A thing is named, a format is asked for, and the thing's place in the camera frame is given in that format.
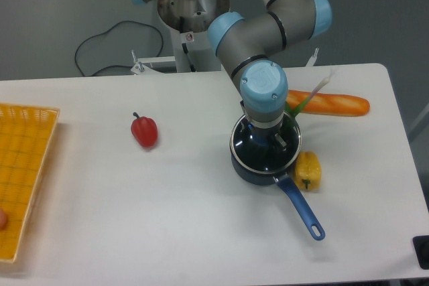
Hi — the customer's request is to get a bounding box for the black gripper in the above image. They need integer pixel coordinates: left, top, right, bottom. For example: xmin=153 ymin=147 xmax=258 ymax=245
xmin=239 ymin=100 xmax=288 ymax=151

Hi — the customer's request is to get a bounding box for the glass pot lid blue knob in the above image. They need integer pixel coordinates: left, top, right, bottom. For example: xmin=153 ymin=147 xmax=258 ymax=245
xmin=230 ymin=114 xmax=302 ymax=175

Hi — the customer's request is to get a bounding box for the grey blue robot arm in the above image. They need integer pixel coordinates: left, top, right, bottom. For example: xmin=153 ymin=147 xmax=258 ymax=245
xmin=133 ymin=0 xmax=332 ymax=137

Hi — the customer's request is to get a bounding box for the dark blue saucepan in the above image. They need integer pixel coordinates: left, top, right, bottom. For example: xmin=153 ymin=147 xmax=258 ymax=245
xmin=229 ymin=114 xmax=326 ymax=242

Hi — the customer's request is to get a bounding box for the yellow bell pepper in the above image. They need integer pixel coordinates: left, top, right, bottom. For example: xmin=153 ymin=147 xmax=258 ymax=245
xmin=294 ymin=151 xmax=322 ymax=191

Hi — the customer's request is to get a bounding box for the orange baguette bread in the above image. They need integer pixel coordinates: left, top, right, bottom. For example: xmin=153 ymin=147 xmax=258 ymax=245
xmin=301 ymin=93 xmax=370 ymax=117

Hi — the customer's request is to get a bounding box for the green onion stalk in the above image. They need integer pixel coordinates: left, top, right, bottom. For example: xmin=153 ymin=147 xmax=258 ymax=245
xmin=281 ymin=66 xmax=339 ymax=129

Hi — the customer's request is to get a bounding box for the red bell pepper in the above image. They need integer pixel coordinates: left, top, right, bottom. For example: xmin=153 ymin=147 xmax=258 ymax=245
xmin=131 ymin=112 xmax=158 ymax=149

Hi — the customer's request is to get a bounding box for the black device at table corner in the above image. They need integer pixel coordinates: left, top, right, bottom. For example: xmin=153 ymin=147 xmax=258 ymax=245
xmin=412 ymin=235 xmax=429 ymax=270

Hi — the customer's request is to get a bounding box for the yellow woven basket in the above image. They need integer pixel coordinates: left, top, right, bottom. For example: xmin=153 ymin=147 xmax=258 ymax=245
xmin=1 ymin=103 xmax=60 ymax=263

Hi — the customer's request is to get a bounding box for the right white table clamp bracket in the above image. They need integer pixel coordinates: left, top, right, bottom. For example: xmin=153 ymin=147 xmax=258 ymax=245
xmin=306 ymin=48 xmax=319 ymax=67

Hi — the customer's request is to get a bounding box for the white table clamp bracket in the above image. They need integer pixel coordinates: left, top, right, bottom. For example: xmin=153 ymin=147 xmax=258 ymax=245
xmin=306 ymin=48 xmax=319 ymax=67
xmin=130 ymin=50 xmax=177 ymax=75

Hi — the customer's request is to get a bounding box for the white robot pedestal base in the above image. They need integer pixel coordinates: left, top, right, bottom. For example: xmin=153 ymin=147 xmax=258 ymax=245
xmin=158 ymin=0 xmax=230 ymax=72

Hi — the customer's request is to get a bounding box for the left white table clamp bracket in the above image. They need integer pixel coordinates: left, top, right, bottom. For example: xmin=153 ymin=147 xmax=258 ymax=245
xmin=130 ymin=50 xmax=177 ymax=75

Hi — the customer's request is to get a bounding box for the black cable on floor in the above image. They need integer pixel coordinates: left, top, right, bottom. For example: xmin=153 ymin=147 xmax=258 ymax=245
xmin=74 ymin=19 xmax=164 ymax=77

